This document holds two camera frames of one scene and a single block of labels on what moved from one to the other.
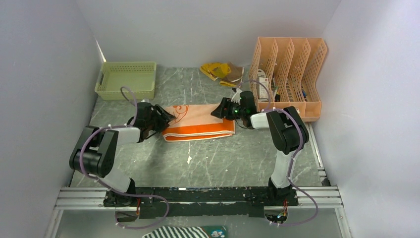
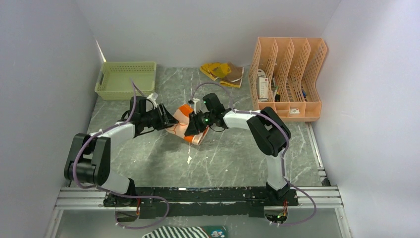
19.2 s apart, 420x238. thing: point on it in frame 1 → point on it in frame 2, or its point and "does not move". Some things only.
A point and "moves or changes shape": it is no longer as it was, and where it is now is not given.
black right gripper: x=221 y=112 → x=194 y=126
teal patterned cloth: x=215 y=231 does not move
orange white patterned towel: x=195 y=122 moves or changes shape
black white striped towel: x=178 y=231 does not move
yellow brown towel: x=228 y=75 does not move
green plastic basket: x=139 y=76 does not move
